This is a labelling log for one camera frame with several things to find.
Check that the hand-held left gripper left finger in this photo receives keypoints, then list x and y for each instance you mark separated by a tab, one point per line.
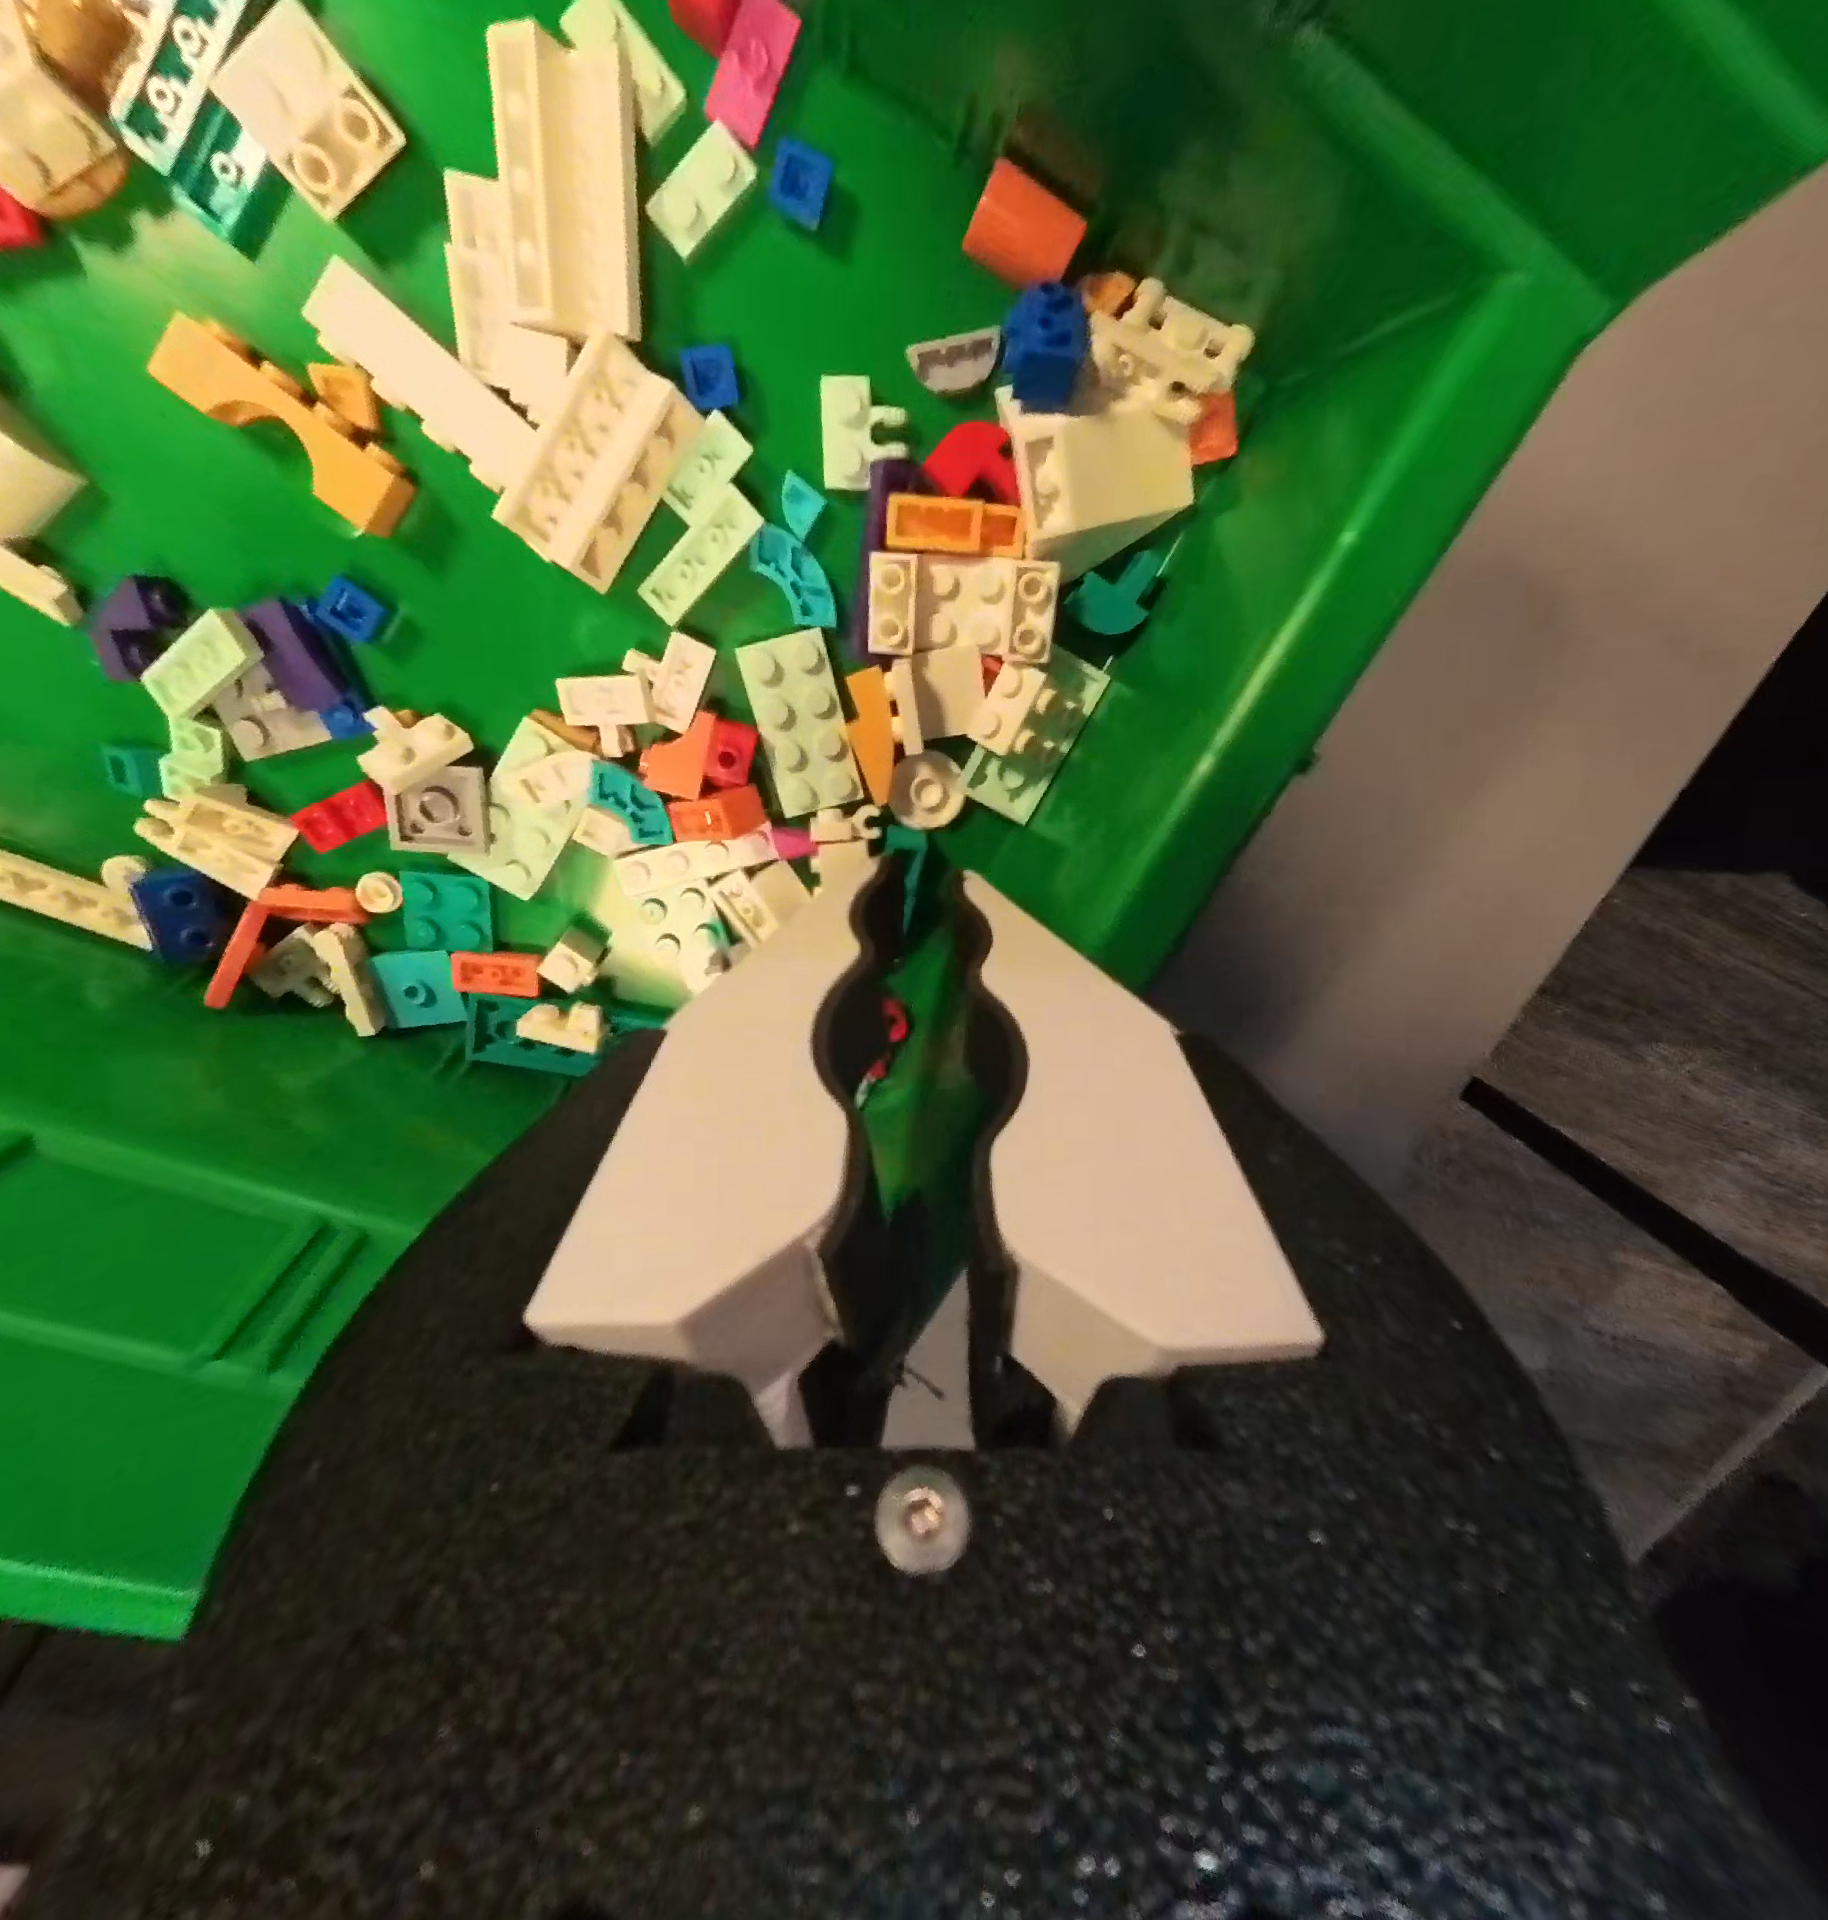
704	1185

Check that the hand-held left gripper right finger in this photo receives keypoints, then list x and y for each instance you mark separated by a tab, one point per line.
1139	1200

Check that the pile of lego pieces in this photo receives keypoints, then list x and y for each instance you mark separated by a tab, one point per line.
598	451

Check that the green plastic bin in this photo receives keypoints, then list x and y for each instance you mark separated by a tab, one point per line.
1379	375

